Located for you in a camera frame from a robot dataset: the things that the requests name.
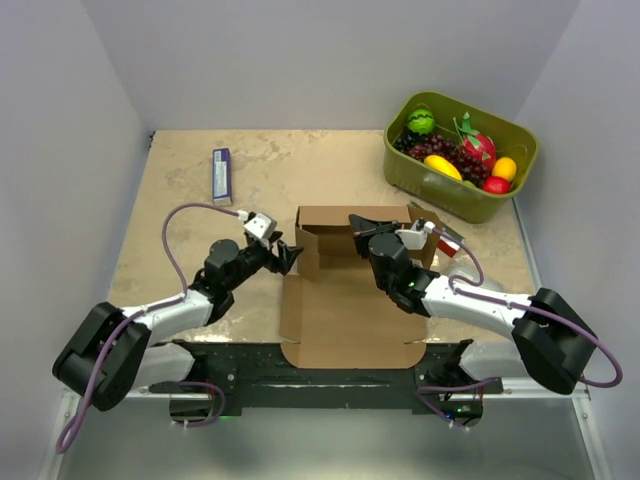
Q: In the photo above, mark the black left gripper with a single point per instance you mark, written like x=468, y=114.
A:
x=286, y=254

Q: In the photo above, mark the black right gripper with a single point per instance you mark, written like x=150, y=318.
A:
x=362, y=230

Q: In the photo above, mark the brown cardboard box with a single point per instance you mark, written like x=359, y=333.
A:
x=332, y=314

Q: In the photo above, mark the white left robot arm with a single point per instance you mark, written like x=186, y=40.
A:
x=104, y=355

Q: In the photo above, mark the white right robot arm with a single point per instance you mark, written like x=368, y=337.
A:
x=546, y=339

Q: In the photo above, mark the red toothpaste box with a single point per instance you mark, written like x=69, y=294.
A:
x=449, y=245

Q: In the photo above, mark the purple toothpaste box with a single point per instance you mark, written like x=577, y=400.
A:
x=221, y=177

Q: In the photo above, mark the green plastic basket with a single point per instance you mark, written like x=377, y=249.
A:
x=468, y=203

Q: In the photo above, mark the yellow toy banana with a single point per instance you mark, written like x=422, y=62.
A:
x=443, y=166

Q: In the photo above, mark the dark purple toy grapes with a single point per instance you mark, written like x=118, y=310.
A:
x=406, y=141

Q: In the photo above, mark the silver foil pouch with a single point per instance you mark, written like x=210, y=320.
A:
x=465, y=268

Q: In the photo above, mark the green toy watermelon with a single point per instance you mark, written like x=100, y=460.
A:
x=421, y=121

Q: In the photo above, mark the red toy grapes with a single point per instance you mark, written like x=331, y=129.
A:
x=471, y=170

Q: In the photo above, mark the red toy apple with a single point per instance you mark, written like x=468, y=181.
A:
x=496, y=185

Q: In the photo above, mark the pink toy dragon fruit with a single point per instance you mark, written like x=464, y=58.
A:
x=479, y=146

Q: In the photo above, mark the yellow toy mango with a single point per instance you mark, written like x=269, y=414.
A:
x=505, y=168

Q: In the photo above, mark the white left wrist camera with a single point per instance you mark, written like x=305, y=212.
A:
x=258, y=227

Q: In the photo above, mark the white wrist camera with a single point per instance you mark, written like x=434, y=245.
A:
x=258, y=227
x=415, y=237

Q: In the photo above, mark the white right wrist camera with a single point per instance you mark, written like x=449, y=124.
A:
x=415, y=237

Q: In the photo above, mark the black base frame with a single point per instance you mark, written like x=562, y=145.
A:
x=248, y=375

